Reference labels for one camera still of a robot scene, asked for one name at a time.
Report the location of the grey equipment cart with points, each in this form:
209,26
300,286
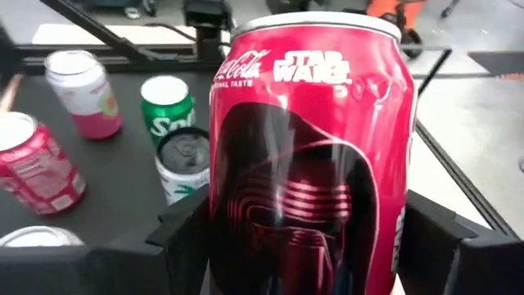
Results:
143,6

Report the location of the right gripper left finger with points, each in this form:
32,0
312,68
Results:
188,246

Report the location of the pink and silver Spindrift can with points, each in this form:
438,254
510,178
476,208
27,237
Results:
88,102
39,237

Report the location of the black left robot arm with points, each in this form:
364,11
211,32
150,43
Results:
209,28

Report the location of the orange shop vacuum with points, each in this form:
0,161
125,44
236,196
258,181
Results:
389,8

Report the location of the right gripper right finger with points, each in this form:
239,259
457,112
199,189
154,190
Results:
425,246

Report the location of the green Sprite can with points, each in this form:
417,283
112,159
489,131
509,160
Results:
165,110

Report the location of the red Coca-Cola Star Wars can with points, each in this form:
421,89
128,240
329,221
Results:
311,143

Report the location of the tall silver Celsius can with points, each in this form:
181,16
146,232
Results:
180,180

